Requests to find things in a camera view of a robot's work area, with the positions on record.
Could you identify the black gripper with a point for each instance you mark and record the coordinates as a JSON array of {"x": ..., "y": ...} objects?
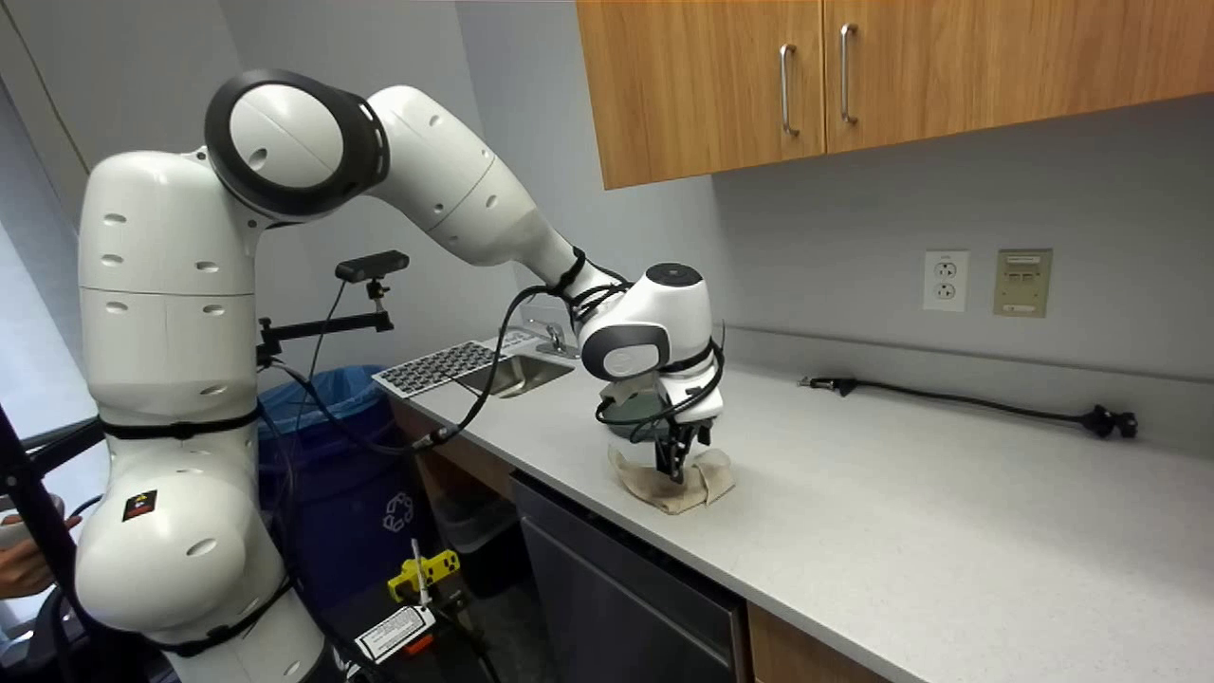
[{"x": 677, "y": 436}]

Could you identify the beige cloth towel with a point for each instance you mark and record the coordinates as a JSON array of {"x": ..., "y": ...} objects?
[{"x": 706, "y": 485}]

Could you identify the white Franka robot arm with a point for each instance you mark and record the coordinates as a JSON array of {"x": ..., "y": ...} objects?
[{"x": 163, "y": 327}]

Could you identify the dark green round plate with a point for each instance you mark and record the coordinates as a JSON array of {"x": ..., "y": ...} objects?
[{"x": 627, "y": 408}]

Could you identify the black dishwasher front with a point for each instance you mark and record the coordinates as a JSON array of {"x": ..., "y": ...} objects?
[{"x": 621, "y": 608}]

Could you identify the chrome sink faucet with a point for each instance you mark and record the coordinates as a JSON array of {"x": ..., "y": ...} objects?
[{"x": 551, "y": 340}]

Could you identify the steel sink basin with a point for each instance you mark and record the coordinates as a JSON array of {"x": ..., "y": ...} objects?
[{"x": 526, "y": 374}]

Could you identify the wooden base cabinet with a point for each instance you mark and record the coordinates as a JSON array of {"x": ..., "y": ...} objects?
[
  {"x": 799, "y": 656},
  {"x": 439, "y": 485}
]

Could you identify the yellow clamp tool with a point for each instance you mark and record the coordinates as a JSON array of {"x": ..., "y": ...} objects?
[{"x": 421, "y": 575}]

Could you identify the white and red device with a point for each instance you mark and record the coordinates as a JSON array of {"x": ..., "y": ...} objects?
[{"x": 400, "y": 627}]

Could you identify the blue recycling bin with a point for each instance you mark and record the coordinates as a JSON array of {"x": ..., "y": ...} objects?
[{"x": 334, "y": 494}]

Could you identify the white wall power outlet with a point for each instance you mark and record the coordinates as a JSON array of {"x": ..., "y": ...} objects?
[{"x": 945, "y": 283}]

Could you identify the black exterior camera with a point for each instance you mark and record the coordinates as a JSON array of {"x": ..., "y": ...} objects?
[{"x": 374, "y": 268}]

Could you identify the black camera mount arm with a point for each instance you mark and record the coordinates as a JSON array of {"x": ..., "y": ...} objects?
[{"x": 325, "y": 327}]

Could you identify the wooden upper wall cabinet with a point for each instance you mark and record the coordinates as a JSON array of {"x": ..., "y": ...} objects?
[{"x": 706, "y": 88}]

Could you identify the beige wall plate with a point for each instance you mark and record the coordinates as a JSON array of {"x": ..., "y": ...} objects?
[{"x": 1022, "y": 283}]

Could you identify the black metal cart frame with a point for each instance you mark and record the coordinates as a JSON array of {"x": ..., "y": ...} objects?
[{"x": 30, "y": 505}]

